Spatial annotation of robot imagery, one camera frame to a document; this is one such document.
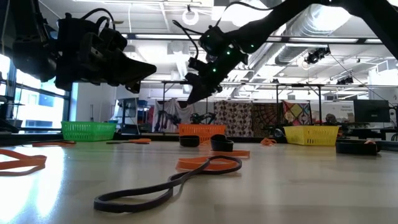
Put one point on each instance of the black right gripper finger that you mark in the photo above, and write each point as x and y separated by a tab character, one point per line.
202	88

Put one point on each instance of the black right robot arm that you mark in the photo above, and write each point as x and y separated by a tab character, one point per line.
280	15

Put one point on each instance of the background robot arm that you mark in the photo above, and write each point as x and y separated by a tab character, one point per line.
202	118
164	119

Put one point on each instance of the wide black rubber band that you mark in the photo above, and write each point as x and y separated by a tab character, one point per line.
222	144
189	141

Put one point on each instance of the thin black rubber band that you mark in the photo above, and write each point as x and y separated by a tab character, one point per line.
118	143
170	183

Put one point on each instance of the monitor on stand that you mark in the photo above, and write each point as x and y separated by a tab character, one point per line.
128	107

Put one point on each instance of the white hanging cloth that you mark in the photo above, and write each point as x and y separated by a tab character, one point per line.
169	109

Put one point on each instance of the orange plastic basket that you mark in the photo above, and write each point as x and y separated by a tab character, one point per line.
202	130

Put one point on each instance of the brown dotted hanging cloth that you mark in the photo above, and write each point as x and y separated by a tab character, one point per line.
233	118

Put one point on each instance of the green plastic basket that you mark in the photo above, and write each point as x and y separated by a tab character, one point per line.
87	130

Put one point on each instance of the large window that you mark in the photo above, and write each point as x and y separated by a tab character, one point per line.
40	105

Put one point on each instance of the dark mandala hanging cloth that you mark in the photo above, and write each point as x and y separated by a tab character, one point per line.
264	116

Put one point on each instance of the black ceiling spotlight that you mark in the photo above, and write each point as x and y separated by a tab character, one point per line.
345	81
314	57

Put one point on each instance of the colourful diamond hanging cloth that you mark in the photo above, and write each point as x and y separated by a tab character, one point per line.
297	113

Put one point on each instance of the black pipe rack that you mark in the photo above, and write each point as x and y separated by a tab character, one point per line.
320	105

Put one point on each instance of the yellow plastic basket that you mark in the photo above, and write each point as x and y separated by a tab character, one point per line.
311	135

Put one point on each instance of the person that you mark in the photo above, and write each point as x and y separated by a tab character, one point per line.
331	119

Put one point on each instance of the black background monitor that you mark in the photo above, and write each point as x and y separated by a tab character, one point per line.
371	111

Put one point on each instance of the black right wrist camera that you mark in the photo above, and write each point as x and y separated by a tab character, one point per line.
196	63

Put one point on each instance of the black aluminium table frame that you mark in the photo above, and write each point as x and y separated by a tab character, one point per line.
248	139

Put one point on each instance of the silver ventilation duct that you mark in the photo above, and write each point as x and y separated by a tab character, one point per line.
311	28

